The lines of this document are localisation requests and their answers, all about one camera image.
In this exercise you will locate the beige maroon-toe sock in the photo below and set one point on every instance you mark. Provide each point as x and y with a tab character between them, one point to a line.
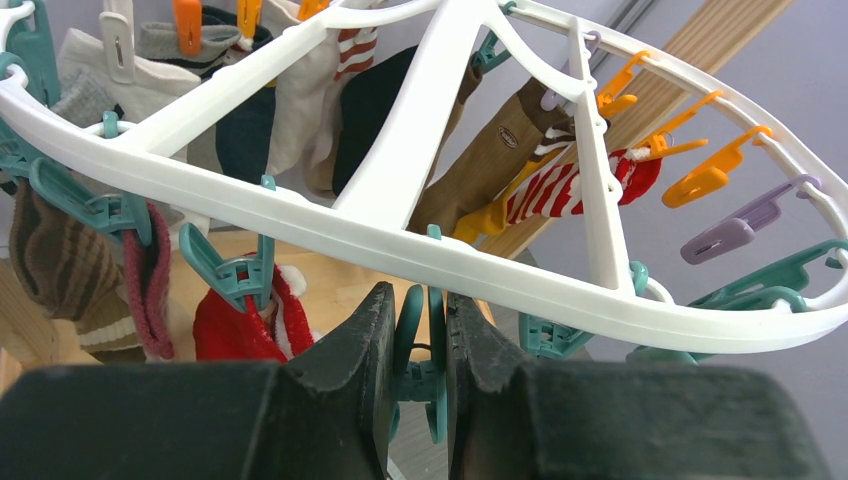
146	274

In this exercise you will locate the teal clothes clip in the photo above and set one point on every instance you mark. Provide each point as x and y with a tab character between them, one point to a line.
419	356
237	280

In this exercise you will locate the wooden hanger stand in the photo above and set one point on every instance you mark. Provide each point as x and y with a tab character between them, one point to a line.
637	112

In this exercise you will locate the white oval clip hanger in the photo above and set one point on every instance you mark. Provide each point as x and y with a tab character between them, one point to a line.
606	304

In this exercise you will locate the brown striped hanging sock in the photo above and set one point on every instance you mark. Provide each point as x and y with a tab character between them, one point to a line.
67	268

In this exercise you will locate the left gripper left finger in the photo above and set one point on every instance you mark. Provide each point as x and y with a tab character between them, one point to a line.
326	414

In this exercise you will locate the black hanging sock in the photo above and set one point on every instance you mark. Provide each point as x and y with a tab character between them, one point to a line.
365	104

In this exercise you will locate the red white striped sock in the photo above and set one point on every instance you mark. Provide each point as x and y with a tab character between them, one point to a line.
556	191

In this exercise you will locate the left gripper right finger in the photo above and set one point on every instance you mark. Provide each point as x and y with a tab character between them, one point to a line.
513	416

